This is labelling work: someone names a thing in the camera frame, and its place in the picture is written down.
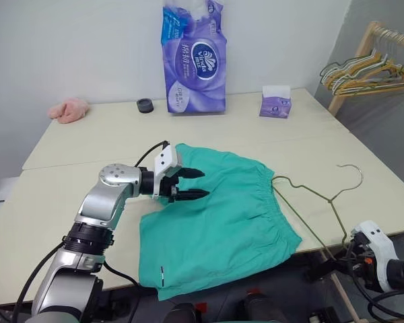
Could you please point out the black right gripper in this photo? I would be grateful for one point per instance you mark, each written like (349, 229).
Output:
(363, 259)

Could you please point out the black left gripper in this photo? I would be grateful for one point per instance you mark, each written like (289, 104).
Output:
(170, 190)

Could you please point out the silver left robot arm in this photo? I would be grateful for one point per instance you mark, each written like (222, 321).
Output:
(101, 202)

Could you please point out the green shorts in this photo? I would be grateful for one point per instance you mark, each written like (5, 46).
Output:
(208, 228)

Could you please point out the wooden table leg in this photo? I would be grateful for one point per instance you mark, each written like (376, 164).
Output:
(343, 296)

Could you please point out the dark rounded shape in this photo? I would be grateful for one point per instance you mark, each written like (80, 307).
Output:
(264, 307)
(183, 313)

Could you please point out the black round lid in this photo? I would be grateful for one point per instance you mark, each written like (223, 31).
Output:
(145, 105)

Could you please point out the small purple tissue pack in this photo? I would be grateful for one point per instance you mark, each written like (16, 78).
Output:
(275, 107)

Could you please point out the purple toilet paper pack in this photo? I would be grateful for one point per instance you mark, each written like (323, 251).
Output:
(195, 67)

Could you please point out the pink plush cloth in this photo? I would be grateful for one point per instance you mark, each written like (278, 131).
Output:
(69, 109)

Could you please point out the wooden clothes rack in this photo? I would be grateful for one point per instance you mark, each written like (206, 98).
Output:
(365, 38)

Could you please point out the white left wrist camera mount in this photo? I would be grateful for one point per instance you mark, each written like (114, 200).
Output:
(165, 158)

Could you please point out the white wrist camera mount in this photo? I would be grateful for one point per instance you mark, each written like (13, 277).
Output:
(165, 158)
(380, 242)

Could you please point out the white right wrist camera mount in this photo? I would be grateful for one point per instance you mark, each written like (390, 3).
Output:
(380, 242)

